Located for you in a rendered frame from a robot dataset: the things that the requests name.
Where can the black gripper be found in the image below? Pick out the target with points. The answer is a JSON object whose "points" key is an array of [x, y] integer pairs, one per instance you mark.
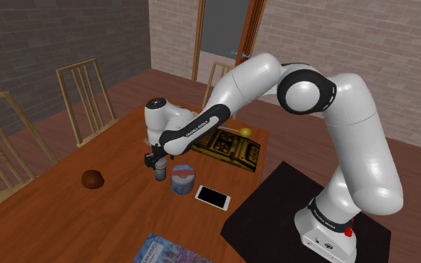
{"points": [[158, 151]]}

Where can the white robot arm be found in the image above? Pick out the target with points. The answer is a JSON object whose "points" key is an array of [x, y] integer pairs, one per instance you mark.
{"points": [[359, 153]]}

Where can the blue and white can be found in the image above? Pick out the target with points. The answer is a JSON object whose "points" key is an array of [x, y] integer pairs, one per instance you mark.
{"points": [[183, 180]]}

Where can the brown dome bowl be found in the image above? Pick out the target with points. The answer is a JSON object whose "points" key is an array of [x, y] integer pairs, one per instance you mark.
{"points": [[92, 179]]}

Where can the white smartphone with black screen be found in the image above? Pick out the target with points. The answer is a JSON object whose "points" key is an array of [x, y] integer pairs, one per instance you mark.
{"points": [[213, 197]]}

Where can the yellow and black book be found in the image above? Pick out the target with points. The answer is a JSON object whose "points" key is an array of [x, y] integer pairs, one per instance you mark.
{"points": [[232, 148]]}

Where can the brown wooden table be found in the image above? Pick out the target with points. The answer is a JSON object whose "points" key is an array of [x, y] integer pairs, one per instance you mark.
{"points": [[86, 218]]}

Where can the light wooden chair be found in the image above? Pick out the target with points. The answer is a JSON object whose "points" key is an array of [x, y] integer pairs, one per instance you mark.
{"points": [[215, 78], [6, 145], [86, 98]]}

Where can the blue picture book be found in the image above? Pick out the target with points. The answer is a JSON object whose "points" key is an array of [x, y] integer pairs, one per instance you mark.
{"points": [[170, 251]]}

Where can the black robot stand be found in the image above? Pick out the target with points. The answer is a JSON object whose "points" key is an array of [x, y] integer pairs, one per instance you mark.
{"points": [[268, 218]]}

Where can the brown wooden door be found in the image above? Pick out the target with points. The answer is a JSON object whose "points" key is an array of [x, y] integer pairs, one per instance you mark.
{"points": [[250, 29]]}

